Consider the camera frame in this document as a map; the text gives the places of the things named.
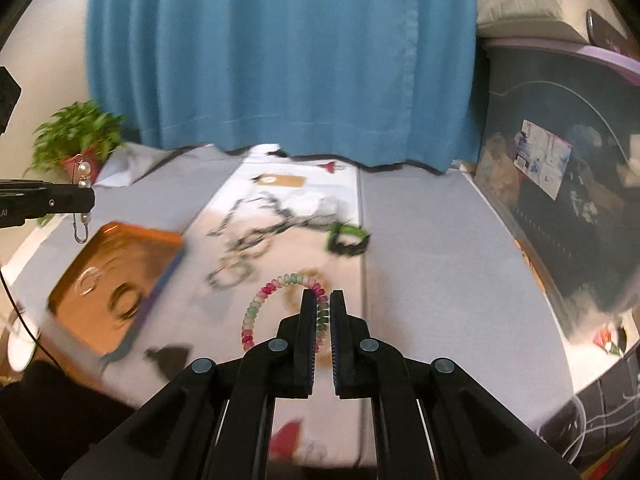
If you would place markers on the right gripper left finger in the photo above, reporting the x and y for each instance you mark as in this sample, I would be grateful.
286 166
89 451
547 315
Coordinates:
282 368

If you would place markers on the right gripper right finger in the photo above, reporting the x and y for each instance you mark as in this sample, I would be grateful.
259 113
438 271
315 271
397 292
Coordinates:
367 368

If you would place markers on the green potted plant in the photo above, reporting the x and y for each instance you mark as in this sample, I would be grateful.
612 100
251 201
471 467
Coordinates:
77 140

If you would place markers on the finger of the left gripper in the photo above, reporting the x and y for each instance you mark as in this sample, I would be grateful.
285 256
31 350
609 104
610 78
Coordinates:
23 200

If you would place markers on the green black wristwatch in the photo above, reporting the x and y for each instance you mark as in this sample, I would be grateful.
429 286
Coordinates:
347 240

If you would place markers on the grey white printed tablecloth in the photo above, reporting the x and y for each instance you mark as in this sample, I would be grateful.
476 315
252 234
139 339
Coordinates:
441 276

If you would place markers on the copper metal tray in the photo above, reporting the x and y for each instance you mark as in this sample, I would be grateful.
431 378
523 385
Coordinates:
107 292

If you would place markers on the blue curtain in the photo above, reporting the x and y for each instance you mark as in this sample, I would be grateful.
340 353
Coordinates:
377 82

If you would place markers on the dark storage box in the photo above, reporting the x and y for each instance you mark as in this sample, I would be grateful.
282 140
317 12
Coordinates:
560 164

